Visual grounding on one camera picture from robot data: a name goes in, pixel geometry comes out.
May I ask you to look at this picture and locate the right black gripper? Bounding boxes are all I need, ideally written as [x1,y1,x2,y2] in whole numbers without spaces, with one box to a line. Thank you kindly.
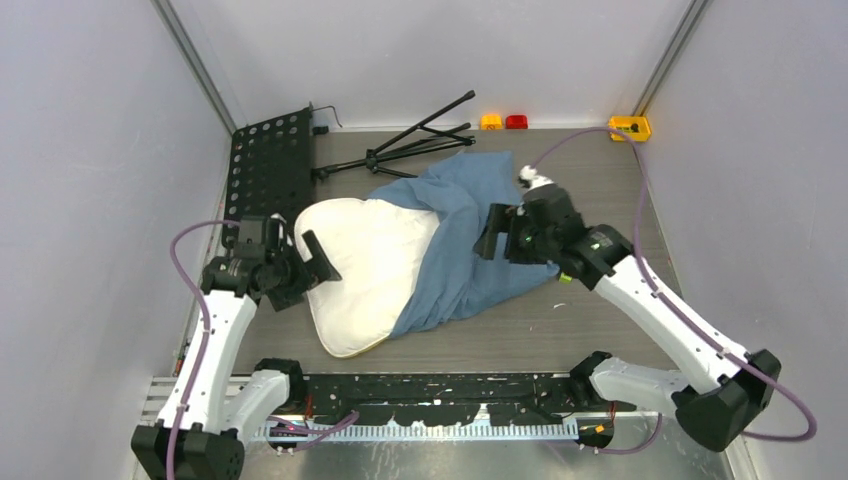
[474,201,558,265]

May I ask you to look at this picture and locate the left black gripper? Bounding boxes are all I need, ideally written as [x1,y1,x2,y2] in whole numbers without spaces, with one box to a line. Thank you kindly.
[267,231,341,311]

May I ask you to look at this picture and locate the white pillow with yellow band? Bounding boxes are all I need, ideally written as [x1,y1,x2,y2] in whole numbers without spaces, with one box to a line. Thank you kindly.
[295,198,440,359]

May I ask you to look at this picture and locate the blue pillowcase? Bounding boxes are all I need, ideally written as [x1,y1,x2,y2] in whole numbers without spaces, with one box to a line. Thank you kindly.
[368,151,559,337]

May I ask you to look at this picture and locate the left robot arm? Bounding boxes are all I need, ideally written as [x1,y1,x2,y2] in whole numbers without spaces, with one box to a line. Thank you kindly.
[131,214,342,479]

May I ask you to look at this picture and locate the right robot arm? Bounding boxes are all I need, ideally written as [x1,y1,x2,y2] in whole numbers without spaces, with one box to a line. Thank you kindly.
[474,184,782,452]

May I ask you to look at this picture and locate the red toy brick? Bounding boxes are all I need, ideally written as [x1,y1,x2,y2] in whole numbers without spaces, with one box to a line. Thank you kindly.
[504,114,529,130]

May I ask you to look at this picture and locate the orange yellow toy brick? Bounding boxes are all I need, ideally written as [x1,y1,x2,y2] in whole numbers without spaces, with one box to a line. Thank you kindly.
[480,114,504,130]

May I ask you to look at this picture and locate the black perforated music stand tray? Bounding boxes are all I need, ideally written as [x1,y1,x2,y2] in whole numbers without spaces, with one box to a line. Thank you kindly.
[224,107,316,221]

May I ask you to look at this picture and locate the black folding tripod stand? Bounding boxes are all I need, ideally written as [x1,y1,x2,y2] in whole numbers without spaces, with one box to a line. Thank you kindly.
[311,90,476,182]

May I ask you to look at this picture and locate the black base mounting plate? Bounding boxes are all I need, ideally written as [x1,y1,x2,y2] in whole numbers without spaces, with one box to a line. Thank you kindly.
[274,372,635,427]

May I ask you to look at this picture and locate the yellow toy block with knob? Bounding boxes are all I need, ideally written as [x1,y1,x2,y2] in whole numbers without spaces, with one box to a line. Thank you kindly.
[608,116,652,143]

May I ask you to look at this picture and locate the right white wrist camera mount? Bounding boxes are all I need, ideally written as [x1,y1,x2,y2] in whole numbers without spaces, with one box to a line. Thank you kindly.
[518,165,554,192]

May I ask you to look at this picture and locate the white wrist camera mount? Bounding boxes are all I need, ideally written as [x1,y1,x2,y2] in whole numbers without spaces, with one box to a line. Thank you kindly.
[518,165,554,192]
[271,213,294,247]

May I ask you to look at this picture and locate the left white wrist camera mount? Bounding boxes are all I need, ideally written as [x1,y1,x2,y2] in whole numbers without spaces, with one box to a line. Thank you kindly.
[271,213,294,247]

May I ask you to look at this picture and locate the aluminium rail frame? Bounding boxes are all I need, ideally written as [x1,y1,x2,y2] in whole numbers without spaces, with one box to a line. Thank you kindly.
[132,374,757,480]

